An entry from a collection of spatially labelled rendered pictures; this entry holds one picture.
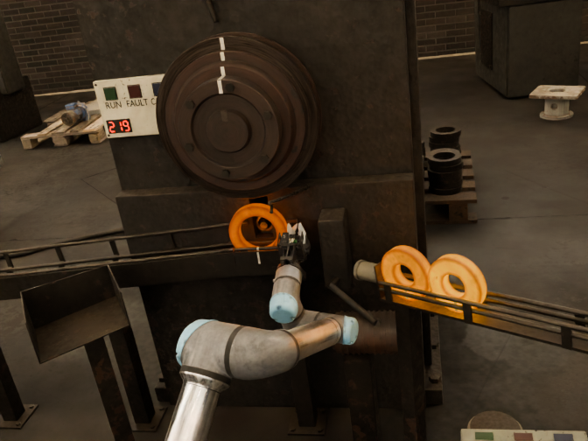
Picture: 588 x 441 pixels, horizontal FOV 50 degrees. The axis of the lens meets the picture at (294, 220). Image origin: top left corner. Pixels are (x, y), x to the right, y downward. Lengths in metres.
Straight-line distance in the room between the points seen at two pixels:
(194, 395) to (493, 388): 1.33
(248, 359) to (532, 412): 1.27
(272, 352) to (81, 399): 1.48
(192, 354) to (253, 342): 0.14
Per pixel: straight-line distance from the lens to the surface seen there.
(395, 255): 1.73
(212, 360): 1.43
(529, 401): 2.44
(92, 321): 2.02
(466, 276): 1.62
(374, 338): 1.88
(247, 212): 1.94
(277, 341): 1.41
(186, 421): 1.43
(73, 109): 6.54
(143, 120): 2.06
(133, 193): 2.14
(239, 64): 1.75
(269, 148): 1.73
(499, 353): 2.64
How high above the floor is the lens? 1.58
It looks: 24 degrees down
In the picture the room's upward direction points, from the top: 8 degrees counter-clockwise
